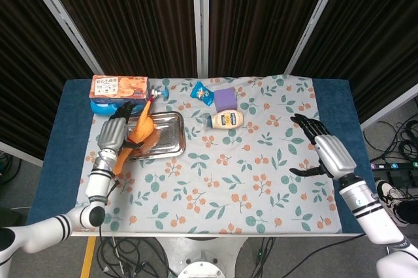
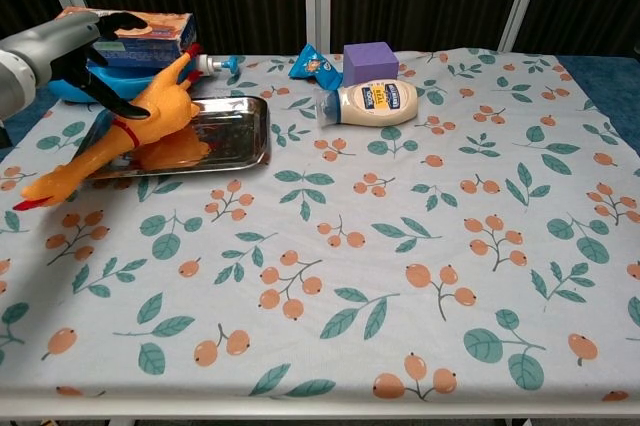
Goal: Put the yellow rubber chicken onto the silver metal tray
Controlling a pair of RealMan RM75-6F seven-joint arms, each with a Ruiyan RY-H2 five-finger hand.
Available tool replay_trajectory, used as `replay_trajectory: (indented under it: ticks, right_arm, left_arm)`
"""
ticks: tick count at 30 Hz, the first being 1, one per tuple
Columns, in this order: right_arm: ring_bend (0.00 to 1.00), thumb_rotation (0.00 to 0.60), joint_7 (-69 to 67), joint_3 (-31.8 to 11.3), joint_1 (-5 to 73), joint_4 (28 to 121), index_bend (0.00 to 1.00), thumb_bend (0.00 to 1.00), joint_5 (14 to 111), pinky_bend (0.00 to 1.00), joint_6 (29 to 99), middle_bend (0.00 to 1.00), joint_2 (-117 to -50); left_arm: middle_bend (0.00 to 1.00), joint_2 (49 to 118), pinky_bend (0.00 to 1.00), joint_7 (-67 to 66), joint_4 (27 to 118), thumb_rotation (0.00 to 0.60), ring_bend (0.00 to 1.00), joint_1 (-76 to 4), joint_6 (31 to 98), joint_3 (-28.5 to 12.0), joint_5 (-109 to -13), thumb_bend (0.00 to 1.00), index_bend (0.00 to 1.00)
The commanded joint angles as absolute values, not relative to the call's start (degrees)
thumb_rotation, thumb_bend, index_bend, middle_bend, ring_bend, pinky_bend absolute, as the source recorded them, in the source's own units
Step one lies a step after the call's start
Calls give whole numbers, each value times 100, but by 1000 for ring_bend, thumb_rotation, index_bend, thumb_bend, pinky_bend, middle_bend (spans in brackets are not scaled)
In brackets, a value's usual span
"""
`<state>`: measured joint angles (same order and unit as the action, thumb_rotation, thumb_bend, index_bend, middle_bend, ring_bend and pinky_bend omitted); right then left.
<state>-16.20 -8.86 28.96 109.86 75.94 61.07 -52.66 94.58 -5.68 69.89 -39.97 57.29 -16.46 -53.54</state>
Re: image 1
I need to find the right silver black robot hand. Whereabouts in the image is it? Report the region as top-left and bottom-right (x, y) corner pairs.
(289, 113), (357, 181)

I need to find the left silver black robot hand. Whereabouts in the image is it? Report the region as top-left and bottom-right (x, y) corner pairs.
(96, 101), (144, 153)

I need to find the orange rubber chicken toy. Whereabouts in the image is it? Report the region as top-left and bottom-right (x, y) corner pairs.
(112, 94), (157, 179)

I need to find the stainless steel tray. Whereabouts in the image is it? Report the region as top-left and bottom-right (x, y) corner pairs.
(125, 111), (186, 161)

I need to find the mayonnaise bottle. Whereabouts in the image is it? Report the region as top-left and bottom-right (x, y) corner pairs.
(202, 110), (245, 131)

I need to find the blue pump bottle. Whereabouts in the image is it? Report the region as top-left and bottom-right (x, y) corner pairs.
(90, 87), (170, 117)

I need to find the orange blue snack box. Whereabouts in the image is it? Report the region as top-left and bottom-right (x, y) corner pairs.
(88, 74), (150, 101)

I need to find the white black sneaker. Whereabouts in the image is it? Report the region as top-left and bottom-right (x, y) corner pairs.
(374, 179), (411, 227)

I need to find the dark blue table mat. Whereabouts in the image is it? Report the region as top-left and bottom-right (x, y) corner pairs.
(25, 78), (385, 232)

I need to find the blue snack packet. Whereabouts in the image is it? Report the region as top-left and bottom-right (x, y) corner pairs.
(190, 80), (216, 106)

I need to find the floral fruit print tablecloth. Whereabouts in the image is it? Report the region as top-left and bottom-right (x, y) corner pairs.
(70, 74), (344, 235)

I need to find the purple cube block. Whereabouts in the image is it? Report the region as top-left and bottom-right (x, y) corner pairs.
(214, 87), (238, 112)

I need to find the black floor cable bundle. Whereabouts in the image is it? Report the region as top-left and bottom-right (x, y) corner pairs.
(362, 117), (418, 165)
(96, 235), (179, 278)

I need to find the dark screen panel white frame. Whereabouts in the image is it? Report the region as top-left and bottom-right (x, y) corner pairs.
(0, 0), (105, 168)
(19, 0), (205, 79)
(192, 0), (342, 77)
(283, 0), (418, 131)

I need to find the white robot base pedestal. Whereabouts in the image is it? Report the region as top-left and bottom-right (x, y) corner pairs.
(156, 236), (249, 278)

